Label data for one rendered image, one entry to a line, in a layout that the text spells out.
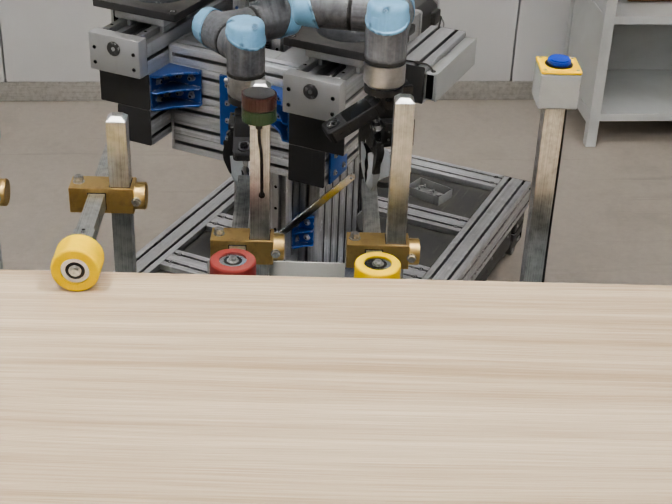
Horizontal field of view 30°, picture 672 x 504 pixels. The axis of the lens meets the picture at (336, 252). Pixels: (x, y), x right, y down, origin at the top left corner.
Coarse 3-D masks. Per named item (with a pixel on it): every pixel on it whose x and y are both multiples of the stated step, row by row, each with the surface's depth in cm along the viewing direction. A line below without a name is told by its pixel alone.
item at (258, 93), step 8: (248, 88) 213; (256, 88) 213; (264, 88) 213; (248, 96) 210; (256, 96) 210; (264, 96) 210; (272, 96) 210; (264, 112) 210; (256, 128) 214; (264, 128) 218
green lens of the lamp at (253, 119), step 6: (276, 108) 212; (246, 114) 211; (252, 114) 210; (258, 114) 210; (264, 114) 210; (270, 114) 211; (276, 114) 213; (246, 120) 212; (252, 120) 211; (258, 120) 211; (264, 120) 211; (270, 120) 212
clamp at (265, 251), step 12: (228, 228) 232; (240, 228) 233; (216, 240) 229; (228, 240) 229; (240, 240) 229; (252, 240) 229; (264, 240) 229; (276, 240) 230; (252, 252) 230; (264, 252) 230; (276, 252) 229; (264, 264) 231
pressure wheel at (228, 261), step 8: (216, 256) 216; (224, 256) 217; (232, 256) 216; (240, 256) 217; (248, 256) 217; (216, 264) 214; (224, 264) 215; (232, 264) 215; (240, 264) 215; (248, 264) 214; (216, 272) 213; (224, 272) 213; (232, 272) 212; (240, 272) 213; (248, 272) 214
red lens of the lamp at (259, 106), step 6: (276, 96) 211; (246, 102) 210; (252, 102) 209; (258, 102) 209; (264, 102) 209; (270, 102) 210; (276, 102) 212; (246, 108) 211; (252, 108) 210; (258, 108) 210; (264, 108) 210; (270, 108) 211
